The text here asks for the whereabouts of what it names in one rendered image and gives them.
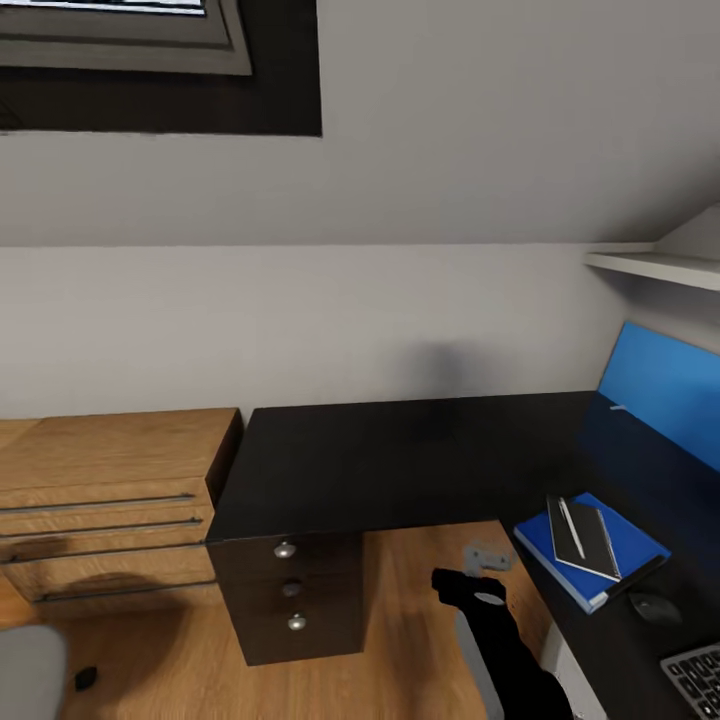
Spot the swivel chair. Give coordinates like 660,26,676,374
0,623,97,720

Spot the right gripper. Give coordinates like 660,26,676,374
432,568,503,609

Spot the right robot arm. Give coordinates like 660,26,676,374
432,548,573,720

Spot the notebook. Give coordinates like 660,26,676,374
546,495,621,581

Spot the keyboard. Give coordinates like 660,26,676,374
660,643,720,720

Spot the folder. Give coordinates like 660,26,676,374
513,493,670,613

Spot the pen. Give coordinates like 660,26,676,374
560,500,584,556

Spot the mouse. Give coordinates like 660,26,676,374
629,590,681,625

